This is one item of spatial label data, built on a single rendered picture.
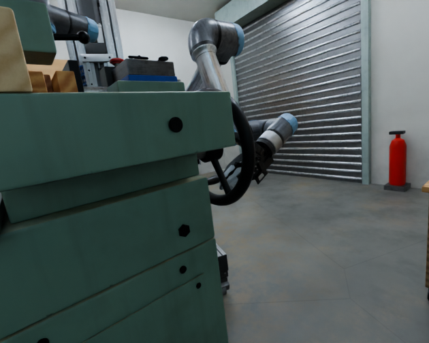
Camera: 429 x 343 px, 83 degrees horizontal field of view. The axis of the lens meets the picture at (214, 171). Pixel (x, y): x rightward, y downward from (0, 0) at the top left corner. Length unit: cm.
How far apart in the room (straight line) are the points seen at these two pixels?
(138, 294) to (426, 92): 301
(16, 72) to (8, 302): 19
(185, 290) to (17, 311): 17
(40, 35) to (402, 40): 305
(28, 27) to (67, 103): 28
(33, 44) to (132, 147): 29
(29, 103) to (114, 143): 6
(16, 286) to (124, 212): 10
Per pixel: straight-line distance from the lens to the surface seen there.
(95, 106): 21
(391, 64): 320
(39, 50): 47
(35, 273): 28
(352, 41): 335
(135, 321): 33
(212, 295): 39
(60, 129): 20
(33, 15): 48
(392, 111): 317
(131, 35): 438
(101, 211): 27
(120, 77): 52
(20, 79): 20
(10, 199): 28
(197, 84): 117
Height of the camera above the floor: 86
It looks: 10 degrees down
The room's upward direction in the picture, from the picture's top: 7 degrees counter-clockwise
